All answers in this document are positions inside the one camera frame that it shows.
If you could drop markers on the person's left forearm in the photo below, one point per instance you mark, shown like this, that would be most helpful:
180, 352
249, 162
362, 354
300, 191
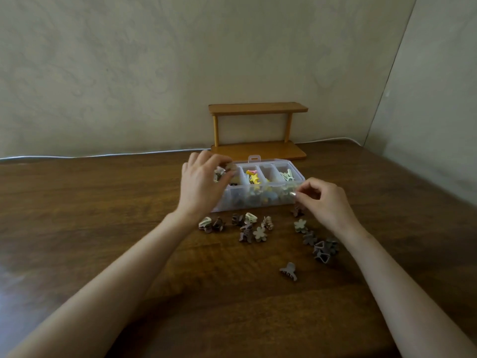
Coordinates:
104, 294

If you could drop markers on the pile of mixed hair clips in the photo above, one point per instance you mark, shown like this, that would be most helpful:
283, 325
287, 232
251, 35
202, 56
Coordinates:
246, 234

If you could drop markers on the solid yellow star clip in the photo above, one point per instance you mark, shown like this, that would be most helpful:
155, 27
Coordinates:
254, 177

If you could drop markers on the small wooden shelf rack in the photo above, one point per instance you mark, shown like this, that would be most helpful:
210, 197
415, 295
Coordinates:
257, 108

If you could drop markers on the person's left hand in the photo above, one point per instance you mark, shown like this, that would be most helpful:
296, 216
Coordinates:
201, 190

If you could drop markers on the clear plastic compartment box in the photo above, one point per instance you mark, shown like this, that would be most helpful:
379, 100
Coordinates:
275, 173

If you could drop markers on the person's right hand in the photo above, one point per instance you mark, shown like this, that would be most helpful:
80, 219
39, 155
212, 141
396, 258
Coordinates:
329, 206

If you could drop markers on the person's right forearm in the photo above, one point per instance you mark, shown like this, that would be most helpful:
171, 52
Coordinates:
402, 294

